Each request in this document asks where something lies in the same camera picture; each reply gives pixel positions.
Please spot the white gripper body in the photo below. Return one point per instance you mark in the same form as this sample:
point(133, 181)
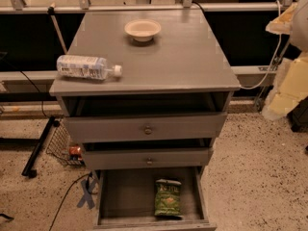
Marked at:
point(300, 28)

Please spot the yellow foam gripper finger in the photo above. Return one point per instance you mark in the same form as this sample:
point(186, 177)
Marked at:
point(282, 23)
point(290, 87)

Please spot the green jalapeno chip bag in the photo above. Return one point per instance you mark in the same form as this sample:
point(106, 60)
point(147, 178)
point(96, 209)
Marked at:
point(167, 198)

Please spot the grey top drawer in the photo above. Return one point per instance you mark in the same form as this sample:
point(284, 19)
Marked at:
point(144, 127)

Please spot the grey middle drawer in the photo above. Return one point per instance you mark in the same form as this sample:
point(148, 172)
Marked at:
point(147, 158)

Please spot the grey wooden drawer cabinet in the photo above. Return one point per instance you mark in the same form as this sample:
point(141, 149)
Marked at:
point(180, 71)

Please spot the grey open bottom drawer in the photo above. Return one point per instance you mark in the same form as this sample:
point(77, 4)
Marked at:
point(126, 201)

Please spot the white paper bowl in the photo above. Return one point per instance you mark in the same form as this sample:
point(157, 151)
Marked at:
point(142, 30)

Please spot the clear plastic water bottle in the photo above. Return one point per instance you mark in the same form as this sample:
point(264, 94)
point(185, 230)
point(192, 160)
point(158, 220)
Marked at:
point(87, 67)

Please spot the orange soda can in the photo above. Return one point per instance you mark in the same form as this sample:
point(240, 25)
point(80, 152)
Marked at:
point(74, 151)

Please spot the blue tape cross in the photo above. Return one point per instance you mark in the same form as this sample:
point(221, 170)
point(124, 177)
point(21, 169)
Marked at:
point(87, 188)

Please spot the wooden stick black tip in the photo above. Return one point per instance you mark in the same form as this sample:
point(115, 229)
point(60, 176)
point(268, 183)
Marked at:
point(51, 12)

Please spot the black metal bar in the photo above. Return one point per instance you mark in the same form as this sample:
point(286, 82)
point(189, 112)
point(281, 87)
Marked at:
point(28, 170)

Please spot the wire mesh basket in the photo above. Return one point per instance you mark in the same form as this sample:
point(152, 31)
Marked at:
point(58, 145)

